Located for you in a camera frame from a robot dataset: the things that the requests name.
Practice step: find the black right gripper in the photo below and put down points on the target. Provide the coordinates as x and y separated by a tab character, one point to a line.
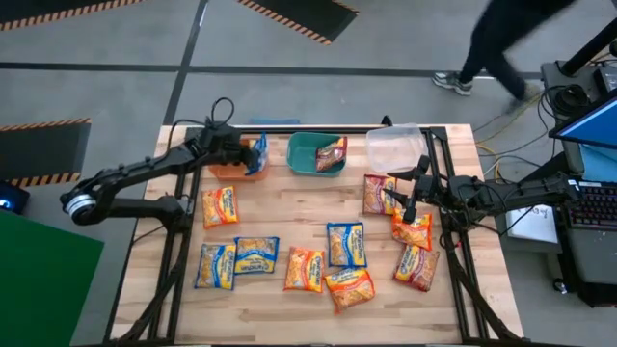
424	190

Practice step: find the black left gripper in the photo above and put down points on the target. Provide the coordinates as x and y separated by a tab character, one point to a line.
224	149

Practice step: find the blue Maruchan noodle pack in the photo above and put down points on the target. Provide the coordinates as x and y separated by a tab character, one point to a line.
260	152
215	266
346	245
256	254

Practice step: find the maroon Maruchan noodle pack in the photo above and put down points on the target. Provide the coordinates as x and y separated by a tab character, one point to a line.
415	267
376	195
331	155

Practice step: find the orange Maruchan noodle pack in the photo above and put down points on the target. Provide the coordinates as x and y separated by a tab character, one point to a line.
220	207
349	289
303	270
420	236

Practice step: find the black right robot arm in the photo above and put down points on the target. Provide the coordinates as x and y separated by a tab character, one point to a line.
520	193

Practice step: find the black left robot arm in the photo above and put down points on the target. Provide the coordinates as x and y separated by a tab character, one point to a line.
144	168

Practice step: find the orange plastic bin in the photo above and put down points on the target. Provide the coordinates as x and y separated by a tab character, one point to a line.
231	172

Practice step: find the clear plastic bin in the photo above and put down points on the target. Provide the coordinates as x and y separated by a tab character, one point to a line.
395	147

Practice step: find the green plastic bin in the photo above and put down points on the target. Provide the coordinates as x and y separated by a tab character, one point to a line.
301	154

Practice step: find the white paper sheet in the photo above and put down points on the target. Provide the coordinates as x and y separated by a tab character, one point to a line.
535	224

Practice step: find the black hazard-striped floor mat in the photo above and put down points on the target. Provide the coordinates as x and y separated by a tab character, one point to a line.
48	9
308	14
43	149

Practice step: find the person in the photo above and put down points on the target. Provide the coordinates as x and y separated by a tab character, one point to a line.
501	29

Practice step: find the black keyboard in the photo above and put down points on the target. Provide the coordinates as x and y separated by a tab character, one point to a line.
595	205

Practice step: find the light blue sheet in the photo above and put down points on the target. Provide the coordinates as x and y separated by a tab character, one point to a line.
600	164

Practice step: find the computer monitor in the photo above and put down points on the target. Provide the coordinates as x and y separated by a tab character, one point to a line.
598	127

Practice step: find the grey computer cart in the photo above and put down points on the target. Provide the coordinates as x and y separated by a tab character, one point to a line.
593	270

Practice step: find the black box with blue light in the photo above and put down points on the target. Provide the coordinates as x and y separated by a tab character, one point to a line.
17	200

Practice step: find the green board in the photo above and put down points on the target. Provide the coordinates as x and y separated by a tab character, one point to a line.
43	289

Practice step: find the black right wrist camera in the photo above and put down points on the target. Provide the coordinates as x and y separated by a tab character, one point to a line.
443	188

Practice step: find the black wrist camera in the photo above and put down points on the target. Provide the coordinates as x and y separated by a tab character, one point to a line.
218	135
443	188

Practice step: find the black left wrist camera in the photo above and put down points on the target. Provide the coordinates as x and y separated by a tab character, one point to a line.
218	135

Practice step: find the black aluminium table frame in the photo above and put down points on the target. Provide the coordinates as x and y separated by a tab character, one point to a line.
279	129

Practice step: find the black camera stand pole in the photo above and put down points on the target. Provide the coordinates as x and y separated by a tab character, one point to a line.
590	48

